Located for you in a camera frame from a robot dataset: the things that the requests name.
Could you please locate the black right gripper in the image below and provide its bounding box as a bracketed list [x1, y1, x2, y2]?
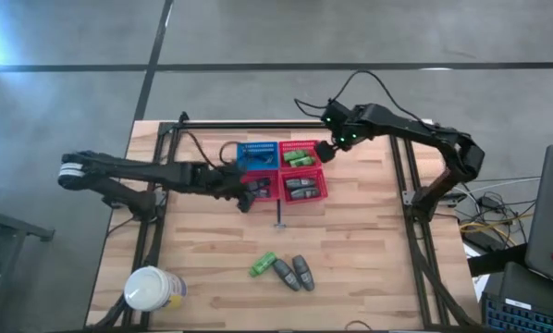
[313, 98, 371, 165]

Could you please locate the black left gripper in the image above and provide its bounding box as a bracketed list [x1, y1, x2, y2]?
[190, 162, 260, 215]

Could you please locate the red plastic basket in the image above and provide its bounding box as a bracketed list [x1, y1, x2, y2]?
[278, 140, 323, 171]
[279, 168, 329, 204]
[240, 169, 280, 203]

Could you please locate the blue plastic basket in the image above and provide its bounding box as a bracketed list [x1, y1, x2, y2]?
[236, 141, 280, 172]

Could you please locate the white wipes canister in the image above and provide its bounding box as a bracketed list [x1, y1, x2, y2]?
[123, 265, 189, 313]

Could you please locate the black power adapter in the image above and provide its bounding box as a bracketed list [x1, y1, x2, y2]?
[479, 194, 503, 210]

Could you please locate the grey laptop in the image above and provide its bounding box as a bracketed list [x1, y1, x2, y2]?
[524, 144, 553, 290]

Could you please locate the dark metal stand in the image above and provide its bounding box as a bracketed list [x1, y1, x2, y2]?
[0, 202, 55, 333]

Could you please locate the black computer tower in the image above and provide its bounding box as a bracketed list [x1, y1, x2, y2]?
[480, 261, 553, 333]

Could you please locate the small black metal post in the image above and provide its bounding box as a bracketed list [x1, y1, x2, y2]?
[274, 198, 287, 230]

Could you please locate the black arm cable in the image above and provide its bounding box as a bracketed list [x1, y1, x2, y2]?
[293, 68, 428, 125]
[183, 130, 240, 167]

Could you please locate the black aluminium table frame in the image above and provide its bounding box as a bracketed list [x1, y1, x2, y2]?
[89, 120, 484, 332]

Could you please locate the yellow cable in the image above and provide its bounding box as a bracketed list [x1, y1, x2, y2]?
[459, 211, 535, 238]

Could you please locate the thin black cable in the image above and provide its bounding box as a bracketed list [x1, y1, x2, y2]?
[344, 318, 374, 332]

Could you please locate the white cable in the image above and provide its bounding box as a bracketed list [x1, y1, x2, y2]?
[449, 176, 542, 195]

